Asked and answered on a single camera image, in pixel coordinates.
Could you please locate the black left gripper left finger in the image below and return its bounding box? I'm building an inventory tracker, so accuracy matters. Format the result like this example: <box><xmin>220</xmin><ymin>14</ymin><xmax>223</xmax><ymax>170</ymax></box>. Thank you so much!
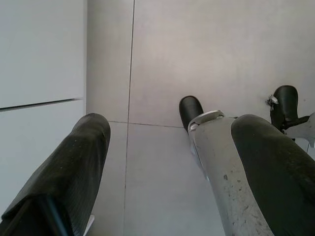
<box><xmin>0</xmin><ymin>112</ymin><xmax>111</xmax><ymax>236</ymax></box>

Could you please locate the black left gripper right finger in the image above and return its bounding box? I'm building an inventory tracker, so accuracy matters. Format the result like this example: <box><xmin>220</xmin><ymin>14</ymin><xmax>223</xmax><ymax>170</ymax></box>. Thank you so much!
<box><xmin>230</xmin><ymin>114</ymin><xmax>315</xmax><ymax>236</ymax></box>

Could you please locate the white cabinet panel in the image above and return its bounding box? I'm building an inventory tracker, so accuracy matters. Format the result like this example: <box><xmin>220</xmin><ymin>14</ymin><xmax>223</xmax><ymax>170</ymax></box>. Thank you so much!
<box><xmin>0</xmin><ymin>99</ymin><xmax>87</xmax><ymax>217</ymax></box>
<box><xmin>0</xmin><ymin>0</ymin><xmax>88</xmax><ymax>109</ymax></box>

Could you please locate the silver robot left leg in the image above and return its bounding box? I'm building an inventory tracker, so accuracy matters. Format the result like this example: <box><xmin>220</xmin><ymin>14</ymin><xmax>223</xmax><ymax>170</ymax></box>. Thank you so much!
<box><xmin>187</xmin><ymin>110</ymin><xmax>274</xmax><ymax>236</ymax></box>

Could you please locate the black robot right foot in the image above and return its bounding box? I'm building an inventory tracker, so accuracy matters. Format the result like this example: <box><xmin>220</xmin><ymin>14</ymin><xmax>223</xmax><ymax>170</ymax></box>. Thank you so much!
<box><xmin>270</xmin><ymin>85</ymin><xmax>300</xmax><ymax>123</ymax></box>

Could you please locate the black robot foot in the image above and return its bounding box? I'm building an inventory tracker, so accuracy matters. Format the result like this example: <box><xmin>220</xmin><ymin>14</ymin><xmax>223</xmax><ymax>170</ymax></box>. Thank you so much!
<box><xmin>179</xmin><ymin>95</ymin><xmax>205</xmax><ymax>135</ymax></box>
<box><xmin>270</xmin><ymin>85</ymin><xmax>300</xmax><ymax>123</ymax></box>

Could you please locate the black robot left foot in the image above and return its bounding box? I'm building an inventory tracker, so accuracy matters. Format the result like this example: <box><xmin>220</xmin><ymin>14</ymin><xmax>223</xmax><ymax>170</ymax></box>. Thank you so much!
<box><xmin>179</xmin><ymin>95</ymin><xmax>205</xmax><ymax>135</ymax></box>

